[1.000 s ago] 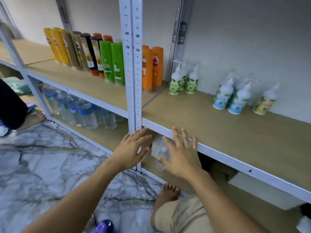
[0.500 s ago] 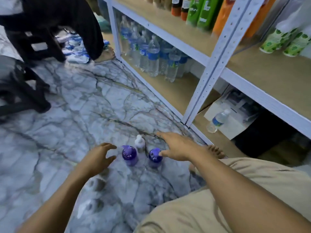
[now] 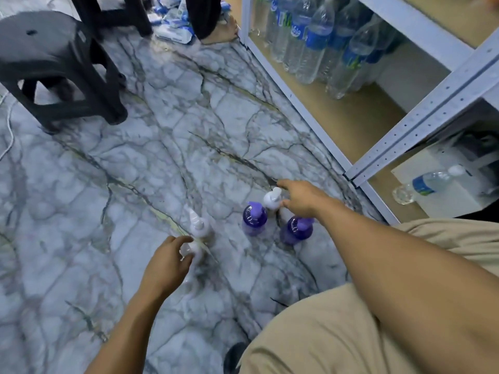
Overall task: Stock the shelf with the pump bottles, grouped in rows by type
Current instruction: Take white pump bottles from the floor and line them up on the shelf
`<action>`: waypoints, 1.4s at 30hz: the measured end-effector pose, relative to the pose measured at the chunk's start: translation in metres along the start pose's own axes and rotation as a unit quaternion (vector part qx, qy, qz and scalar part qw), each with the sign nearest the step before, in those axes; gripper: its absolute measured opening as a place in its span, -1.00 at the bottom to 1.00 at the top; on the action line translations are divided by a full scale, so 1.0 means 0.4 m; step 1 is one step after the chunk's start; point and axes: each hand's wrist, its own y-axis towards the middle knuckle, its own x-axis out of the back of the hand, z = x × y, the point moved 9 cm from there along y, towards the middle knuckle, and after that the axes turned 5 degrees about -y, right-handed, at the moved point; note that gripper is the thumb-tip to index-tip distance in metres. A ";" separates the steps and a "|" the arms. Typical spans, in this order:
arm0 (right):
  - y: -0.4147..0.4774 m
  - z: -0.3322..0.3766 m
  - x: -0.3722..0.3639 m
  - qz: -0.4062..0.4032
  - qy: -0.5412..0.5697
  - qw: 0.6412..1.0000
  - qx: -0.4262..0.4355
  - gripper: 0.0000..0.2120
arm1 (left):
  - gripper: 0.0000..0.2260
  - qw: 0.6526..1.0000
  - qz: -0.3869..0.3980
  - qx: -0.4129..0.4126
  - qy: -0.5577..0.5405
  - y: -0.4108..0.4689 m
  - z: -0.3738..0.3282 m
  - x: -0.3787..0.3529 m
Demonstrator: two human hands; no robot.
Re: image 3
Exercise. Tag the person's right hand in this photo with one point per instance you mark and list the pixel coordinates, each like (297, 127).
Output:
(306, 198)

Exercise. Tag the person's left hand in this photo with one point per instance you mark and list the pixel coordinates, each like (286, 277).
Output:
(165, 266)

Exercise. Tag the person's left thumb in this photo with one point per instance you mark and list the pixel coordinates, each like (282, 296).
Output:
(188, 261)

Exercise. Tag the person's right thumb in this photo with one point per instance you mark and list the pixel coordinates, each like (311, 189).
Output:
(285, 204)

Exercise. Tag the white pump bottle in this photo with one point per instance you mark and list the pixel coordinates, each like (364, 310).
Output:
(195, 251)
(198, 226)
(271, 200)

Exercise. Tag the person's right forearm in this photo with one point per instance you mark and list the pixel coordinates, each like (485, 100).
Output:
(409, 284)

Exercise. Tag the person's left forearm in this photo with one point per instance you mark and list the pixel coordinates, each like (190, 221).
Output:
(126, 334)

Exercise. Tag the purple bottle with lilac cap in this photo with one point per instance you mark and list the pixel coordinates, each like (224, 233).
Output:
(297, 230)
(254, 218)

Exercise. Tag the black shoe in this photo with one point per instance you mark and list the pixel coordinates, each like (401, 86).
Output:
(233, 359)

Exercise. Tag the beige trousers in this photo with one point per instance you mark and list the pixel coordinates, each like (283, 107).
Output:
(343, 327)

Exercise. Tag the lying clear water bottle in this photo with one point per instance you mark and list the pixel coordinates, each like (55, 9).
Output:
(429, 183)

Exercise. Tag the white box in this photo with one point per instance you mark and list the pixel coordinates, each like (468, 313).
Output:
(448, 198)

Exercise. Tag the white metal shelf rack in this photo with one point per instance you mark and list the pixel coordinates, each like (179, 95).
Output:
(421, 112)

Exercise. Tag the row of clear water bottles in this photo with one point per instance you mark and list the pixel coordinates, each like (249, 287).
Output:
(312, 38)

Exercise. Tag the pile of blue-white wipe packets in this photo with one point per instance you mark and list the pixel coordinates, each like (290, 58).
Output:
(173, 29)

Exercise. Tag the black plastic stool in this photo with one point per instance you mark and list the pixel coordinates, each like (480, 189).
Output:
(117, 13)
(50, 54)

